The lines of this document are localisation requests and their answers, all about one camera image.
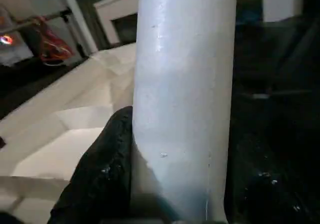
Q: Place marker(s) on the black shiny mat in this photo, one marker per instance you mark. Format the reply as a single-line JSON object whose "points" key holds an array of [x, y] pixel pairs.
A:
{"points": [[25, 84]]}

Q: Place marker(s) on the white plastic table top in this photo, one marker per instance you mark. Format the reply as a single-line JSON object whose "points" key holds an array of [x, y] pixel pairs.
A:
{"points": [[62, 96]]}

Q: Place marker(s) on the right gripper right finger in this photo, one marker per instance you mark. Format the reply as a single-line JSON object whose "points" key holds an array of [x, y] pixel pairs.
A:
{"points": [[262, 196]]}

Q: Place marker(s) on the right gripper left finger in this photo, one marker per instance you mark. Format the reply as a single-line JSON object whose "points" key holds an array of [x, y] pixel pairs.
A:
{"points": [[100, 184]]}

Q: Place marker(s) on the white plastic table leg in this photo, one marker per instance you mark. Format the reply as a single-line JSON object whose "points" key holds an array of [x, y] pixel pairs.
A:
{"points": [[182, 84]]}

